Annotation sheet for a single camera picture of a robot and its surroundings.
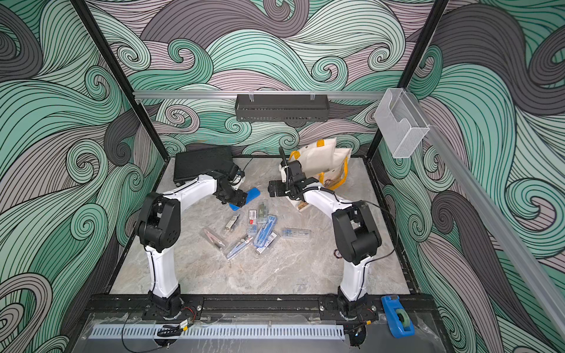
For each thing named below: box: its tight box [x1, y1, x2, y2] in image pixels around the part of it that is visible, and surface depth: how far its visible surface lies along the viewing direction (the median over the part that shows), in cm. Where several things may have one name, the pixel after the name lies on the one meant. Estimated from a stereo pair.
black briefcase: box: [172, 146, 235, 183], surface depth 113 cm
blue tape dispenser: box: [381, 294, 416, 339], surface depth 69 cm
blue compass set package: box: [253, 214, 278, 248], surface depth 92 cm
